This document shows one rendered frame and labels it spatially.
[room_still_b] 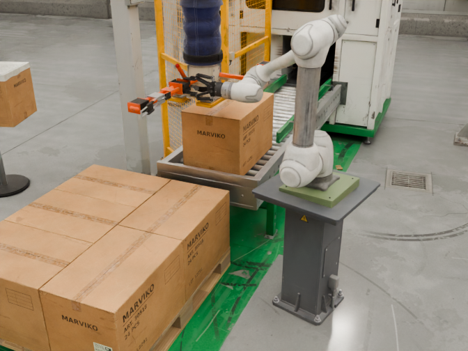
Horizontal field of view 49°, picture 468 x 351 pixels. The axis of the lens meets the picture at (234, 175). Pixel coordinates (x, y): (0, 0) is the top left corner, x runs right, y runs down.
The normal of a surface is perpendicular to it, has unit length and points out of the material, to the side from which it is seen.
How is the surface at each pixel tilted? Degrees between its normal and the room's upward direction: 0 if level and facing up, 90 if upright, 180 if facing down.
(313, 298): 90
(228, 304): 0
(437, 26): 90
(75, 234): 0
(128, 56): 90
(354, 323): 0
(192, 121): 90
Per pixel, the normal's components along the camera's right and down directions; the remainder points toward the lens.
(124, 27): -0.39, 0.40
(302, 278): -0.61, 0.34
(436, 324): 0.00, -0.90
